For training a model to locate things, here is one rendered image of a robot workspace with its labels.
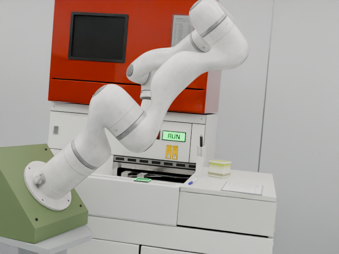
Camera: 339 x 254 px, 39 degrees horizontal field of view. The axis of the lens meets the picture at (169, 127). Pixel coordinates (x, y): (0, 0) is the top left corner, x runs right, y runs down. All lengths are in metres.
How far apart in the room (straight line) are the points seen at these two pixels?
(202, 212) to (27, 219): 0.62
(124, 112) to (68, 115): 1.14
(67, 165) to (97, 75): 0.99
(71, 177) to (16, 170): 0.18
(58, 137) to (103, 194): 0.79
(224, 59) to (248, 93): 2.39
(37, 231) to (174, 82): 0.60
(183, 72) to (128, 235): 0.70
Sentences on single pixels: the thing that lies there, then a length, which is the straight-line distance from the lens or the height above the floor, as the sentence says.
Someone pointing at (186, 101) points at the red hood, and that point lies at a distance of 2.30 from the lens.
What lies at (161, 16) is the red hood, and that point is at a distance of 2.37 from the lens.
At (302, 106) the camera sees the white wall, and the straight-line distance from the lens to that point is 3.82.
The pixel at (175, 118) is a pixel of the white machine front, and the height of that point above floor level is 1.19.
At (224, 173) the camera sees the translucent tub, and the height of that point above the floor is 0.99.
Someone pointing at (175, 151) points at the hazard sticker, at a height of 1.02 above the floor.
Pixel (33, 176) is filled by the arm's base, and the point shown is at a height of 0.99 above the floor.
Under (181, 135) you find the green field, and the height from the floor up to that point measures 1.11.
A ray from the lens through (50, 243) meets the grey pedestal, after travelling 1.50.
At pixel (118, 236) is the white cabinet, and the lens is 1.84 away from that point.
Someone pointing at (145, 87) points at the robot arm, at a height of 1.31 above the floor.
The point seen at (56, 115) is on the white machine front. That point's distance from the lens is 2.55.
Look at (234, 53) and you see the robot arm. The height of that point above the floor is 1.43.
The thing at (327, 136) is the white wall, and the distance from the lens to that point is 3.85.
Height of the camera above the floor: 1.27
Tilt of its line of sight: 3 degrees down
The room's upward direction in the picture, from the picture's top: 5 degrees clockwise
